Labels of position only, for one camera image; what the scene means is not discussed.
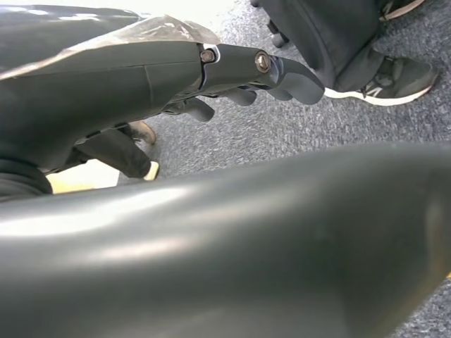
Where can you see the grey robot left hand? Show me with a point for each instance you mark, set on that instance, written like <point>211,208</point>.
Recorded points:
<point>88,98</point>

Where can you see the person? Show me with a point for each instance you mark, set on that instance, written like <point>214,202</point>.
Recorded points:
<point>338,42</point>

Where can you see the tan shoe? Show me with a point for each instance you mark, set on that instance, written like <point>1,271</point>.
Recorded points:
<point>144,132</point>

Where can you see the clear plastic wrap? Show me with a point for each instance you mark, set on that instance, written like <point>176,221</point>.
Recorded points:
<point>159,30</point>

